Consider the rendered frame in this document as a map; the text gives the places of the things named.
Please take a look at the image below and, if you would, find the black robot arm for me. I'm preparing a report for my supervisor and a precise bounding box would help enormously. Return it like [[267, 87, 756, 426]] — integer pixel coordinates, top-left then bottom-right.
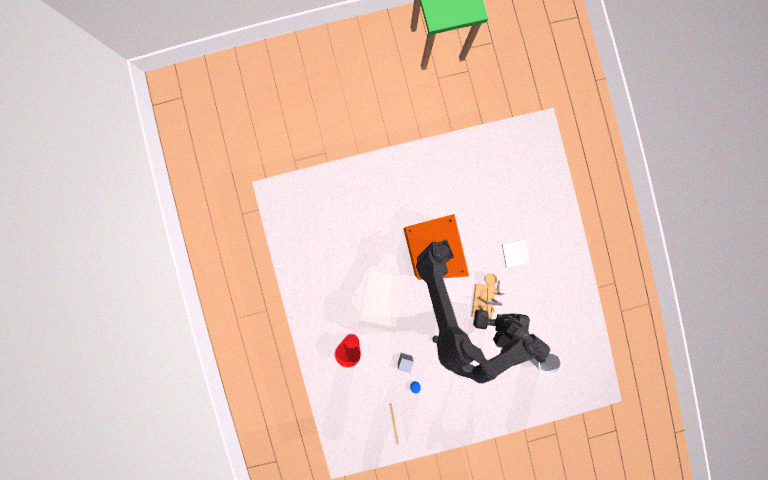
[[416, 240, 551, 384]]

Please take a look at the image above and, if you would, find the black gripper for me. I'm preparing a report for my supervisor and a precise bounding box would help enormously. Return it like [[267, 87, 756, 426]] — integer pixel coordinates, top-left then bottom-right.
[[473, 309, 530, 337]]

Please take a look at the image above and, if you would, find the tan wooden catapult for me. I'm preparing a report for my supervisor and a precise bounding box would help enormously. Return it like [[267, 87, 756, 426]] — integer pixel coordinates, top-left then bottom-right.
[[471, 273, 504, 319]]

